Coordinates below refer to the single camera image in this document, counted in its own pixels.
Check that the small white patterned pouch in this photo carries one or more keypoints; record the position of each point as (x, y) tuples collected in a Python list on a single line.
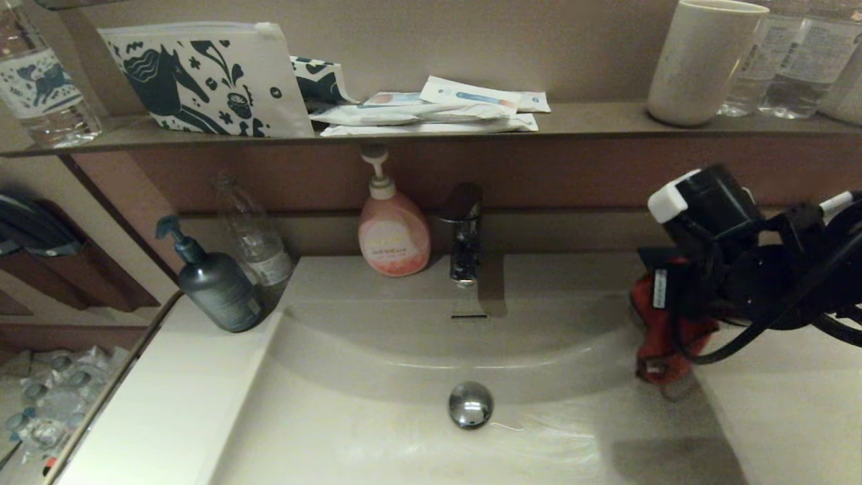
[(318, 81)]

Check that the white sachet with pink print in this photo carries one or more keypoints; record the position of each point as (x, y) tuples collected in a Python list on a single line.
[(392, 99)]

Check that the white ceramic sink basin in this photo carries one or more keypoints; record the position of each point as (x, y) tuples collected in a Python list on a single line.
[(377, 438)]

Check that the flat white sachet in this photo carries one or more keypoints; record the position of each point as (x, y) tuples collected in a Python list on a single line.
[(432, 128)]

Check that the white ceramic cup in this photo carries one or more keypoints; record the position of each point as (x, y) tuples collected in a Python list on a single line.
[(698, 67), (847, 94)]

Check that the water bottle blue print label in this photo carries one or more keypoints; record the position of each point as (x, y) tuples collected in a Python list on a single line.
[(44, 87)]

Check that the dark teal pump bottle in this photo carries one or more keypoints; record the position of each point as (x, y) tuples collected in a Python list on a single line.
[(219, 296)]

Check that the dark blue folded bag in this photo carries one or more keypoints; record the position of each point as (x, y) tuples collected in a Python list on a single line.
[(34, 229)]

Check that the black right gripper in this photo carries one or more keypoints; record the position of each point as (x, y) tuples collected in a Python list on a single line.
[(704, 283)]

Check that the clear water bottle white label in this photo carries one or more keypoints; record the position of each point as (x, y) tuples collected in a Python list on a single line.
[(806, 67), (747, 87)]

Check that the white horse print pouch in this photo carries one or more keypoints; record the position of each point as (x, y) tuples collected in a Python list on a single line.
[(268, 72)]

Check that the shrink-wrapped water bottle pack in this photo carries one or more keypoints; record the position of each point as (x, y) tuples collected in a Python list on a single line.
[(54, 404)]

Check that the empty clear plastic bottle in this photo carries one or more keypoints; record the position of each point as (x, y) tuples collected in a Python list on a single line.
[(258, 249)]

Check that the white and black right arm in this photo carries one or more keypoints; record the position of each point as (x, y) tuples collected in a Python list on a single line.
[(781, 283)]

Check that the pink soap pump bottle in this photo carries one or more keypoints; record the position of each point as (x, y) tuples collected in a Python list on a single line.
[(394, 242)]

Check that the orange-red microfibre cloth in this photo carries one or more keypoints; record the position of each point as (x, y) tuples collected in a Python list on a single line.
[(656, 337)]

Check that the chrome lever faucet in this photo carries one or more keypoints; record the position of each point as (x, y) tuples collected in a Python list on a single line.
[(465, 250)]

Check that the chrome drain stopper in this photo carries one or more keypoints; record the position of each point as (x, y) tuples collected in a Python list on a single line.
[(470, 404)]

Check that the brown wall shelf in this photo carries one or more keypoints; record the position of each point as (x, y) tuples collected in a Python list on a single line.
[(592, 123)]

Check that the white toothbrush sachet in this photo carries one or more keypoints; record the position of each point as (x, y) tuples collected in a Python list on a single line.
[(466, 92)]

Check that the dark teal box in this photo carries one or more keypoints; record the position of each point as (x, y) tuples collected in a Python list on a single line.
[(650, 256)]

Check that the long white sachet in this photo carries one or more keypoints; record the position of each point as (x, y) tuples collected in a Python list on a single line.
[(376, 116)]

